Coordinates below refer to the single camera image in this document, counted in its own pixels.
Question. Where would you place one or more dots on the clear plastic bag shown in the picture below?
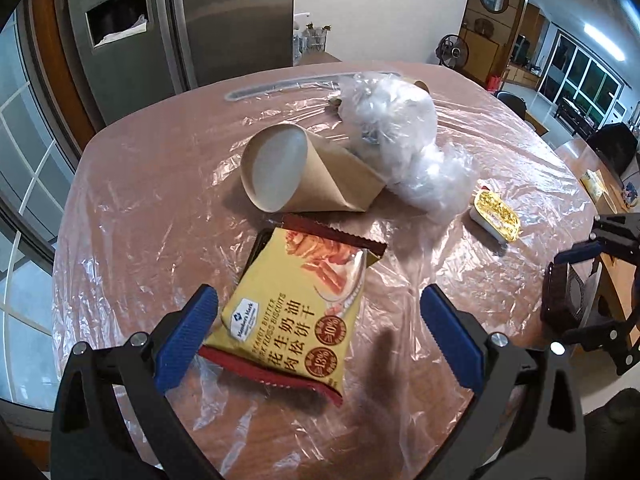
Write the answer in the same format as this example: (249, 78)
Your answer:
(400, 120)

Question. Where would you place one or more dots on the black plastic tray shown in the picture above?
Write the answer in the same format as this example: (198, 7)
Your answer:
(555, 295)

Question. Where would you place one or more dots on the large room window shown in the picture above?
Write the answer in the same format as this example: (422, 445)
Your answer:
(585, 75)

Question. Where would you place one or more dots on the crushed brown paper cup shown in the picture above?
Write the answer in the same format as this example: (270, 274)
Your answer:
(420, 86)
(330, 180)

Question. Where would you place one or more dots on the white-framed glass door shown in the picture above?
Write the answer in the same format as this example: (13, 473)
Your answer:
(25, 170)

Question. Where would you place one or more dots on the black chair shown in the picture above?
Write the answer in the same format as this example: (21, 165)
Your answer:
(512, 105)

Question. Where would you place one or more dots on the wooden cabinet with round mirror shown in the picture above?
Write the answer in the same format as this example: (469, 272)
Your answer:
(492, 35)

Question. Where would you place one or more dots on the yellow red snack packet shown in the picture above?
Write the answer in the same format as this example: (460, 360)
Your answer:
(290, 320)

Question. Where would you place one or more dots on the black floor fan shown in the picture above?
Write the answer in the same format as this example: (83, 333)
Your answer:
(452, 50)

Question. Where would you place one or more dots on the dark padded armchair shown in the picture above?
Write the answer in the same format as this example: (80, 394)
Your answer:
(615, 147)

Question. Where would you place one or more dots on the small red bag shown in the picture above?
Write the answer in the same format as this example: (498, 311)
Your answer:
(492, 84)

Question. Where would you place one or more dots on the yellow tissue box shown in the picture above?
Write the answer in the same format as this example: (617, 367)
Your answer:
(597, 185)

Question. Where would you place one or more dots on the water bottle with white pump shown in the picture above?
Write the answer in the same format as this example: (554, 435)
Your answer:
(301, 35)

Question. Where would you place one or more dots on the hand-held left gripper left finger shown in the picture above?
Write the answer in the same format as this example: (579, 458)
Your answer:
(185, 340)

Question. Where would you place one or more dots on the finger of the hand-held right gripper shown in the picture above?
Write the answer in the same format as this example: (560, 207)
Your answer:
(600, 337)
(580, 252)

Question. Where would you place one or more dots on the small yellow butter tub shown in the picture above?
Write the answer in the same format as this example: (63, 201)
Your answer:
(497, 215)

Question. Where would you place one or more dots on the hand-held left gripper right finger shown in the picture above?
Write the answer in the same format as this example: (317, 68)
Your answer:
(450, 340)

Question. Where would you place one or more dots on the stainless steel refrigerator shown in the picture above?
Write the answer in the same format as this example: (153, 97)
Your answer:
(225, 20)

